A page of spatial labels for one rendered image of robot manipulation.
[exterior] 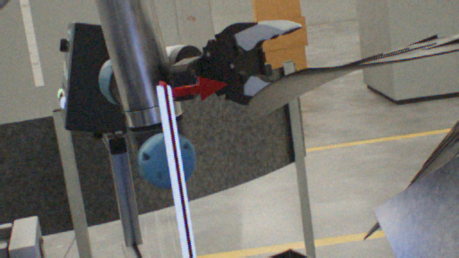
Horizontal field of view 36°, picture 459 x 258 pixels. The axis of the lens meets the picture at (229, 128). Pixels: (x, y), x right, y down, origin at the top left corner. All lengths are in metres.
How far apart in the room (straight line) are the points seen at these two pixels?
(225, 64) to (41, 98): 6.03
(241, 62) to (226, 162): 1.72
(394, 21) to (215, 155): 4.44
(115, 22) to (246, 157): 1.83
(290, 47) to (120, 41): 7.93
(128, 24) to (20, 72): 6.03
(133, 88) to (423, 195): 0.39
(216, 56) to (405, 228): 0.33
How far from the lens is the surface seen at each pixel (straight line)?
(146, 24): 0.92
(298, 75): 0.63
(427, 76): 6.98
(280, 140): 2.84
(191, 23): 4.96
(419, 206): 0.79
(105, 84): 1.08
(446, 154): 0.91
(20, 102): 6.97
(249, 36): 0.90
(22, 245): 0.93
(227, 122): 2.62
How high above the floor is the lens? 1.27
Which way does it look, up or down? 11 degrees down
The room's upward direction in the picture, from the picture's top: 8 degrees counter-clockwise
